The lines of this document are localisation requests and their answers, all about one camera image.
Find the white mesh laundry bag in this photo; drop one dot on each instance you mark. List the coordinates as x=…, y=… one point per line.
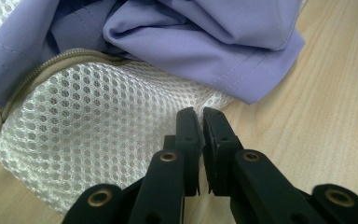
x=84, y=124

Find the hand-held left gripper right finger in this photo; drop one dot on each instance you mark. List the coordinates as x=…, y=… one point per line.
x=219, y=143

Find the purple garment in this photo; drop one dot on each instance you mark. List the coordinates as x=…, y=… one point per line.
x=180, y=37

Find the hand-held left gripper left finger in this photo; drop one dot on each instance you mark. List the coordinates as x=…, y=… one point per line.
x=187, y=140

